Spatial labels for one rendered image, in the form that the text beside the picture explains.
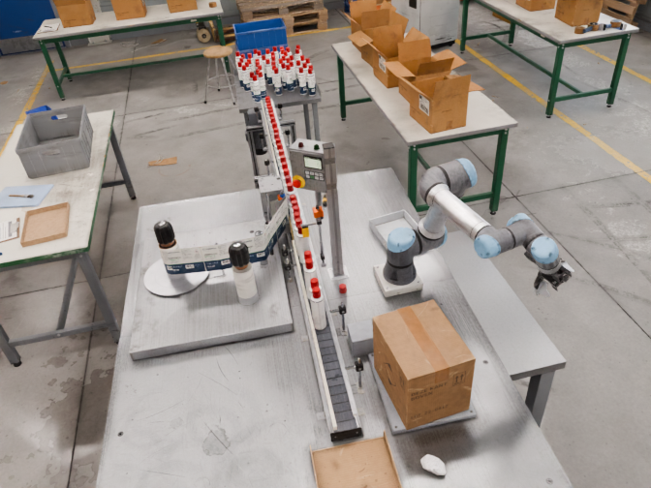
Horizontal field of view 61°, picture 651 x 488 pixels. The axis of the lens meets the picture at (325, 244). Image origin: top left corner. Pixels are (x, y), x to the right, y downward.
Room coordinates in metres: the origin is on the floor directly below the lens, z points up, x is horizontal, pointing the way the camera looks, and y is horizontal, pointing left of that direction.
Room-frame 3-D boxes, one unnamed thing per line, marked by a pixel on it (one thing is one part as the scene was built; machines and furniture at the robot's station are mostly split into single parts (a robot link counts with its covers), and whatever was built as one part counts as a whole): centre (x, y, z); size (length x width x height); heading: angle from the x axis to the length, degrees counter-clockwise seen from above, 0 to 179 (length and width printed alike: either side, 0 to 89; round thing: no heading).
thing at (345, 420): (1.93, 0.09, 0.86); 1.65 x 0.08 x 0.04; 7
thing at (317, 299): (1.61, 0.05, 0.98); 0.05 x 0.05 x 0.20
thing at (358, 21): (5.32, -0.59, 0.97); 0.45 x 0.40 x 0.37; 102
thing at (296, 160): (2.05, 0.02, 1.38); 0.17 x 0.10 x 0.19; 62
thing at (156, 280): (2.03, 0.71, 0.89); 0.31 x 0.31 x 0.01
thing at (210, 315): (2.00, 0.55, 0.86); 0.80 x 0.67 x 0.05; 7
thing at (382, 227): (2.23, -0.37, 0.86); 0.27 x 0.20 x 0.05; 17
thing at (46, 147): (3.58, 1.77, 0.91); 0.60 x 0.40 x 0.22; 13
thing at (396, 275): (1.90, -0.32, 0.92); 0.15 x 0.15 x 0.10
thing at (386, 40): (4.45, -0.70, 0.97); 0.45 x 0.38 x 0.37; 103
